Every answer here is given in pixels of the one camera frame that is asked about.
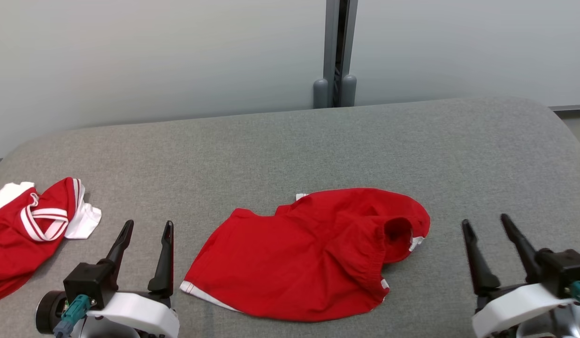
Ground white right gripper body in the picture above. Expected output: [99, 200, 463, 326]
[472, 283, 573, 338]

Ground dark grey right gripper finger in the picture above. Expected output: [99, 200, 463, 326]
[500, 214, 543, 283]
[461, 219, 502, 296]

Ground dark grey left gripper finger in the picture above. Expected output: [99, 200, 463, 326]
[147, 221, 174, 297]
[98, 219, 135, 278]

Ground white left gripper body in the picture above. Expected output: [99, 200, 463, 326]
[91, 291, 180, 338]

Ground red jersey with white sleeves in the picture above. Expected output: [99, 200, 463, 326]
[0, 177, 102, 304]

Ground red shorts with white trim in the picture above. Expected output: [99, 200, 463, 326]
[180, 188, 431, 323]

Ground teal left camera cable plug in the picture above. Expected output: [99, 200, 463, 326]
[53, 295, 92, 338]

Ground grey metal partition post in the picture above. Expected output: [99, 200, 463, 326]
[313, 0, 358, 108]

